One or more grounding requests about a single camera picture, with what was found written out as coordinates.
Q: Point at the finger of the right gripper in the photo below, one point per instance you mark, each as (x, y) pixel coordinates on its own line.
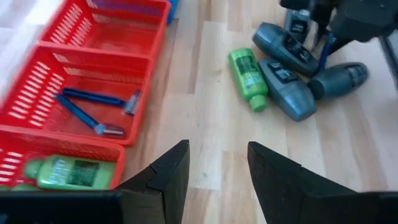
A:
(317, 28)
(338, 43)

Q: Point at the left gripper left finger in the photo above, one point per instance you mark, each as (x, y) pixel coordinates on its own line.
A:
(164, 186)

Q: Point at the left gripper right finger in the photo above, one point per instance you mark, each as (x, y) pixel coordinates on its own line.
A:
(280, 193)

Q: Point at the blue disposable razor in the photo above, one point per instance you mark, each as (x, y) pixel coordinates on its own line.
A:
(77, 113)
(93, 97)
(325, 53)

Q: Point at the dark grey toiletry bottle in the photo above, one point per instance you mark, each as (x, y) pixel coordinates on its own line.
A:
(295, 26)
(280, 43)
(289, 93)

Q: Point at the grey handheld vacuum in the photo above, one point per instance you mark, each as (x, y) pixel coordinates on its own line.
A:
(335, 81)

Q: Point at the green travel bottle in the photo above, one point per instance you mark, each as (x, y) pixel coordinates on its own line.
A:
(248, 77)
(77, 172)

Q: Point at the red plastic basket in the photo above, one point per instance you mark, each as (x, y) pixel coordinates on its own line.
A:
(102, 77)
(124, 37)
(62, 140)

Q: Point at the blue plastic basket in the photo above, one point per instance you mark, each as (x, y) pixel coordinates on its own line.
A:
(173, 9)

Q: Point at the black aluminium table frame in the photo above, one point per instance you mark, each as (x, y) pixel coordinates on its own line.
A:
(392, 62)

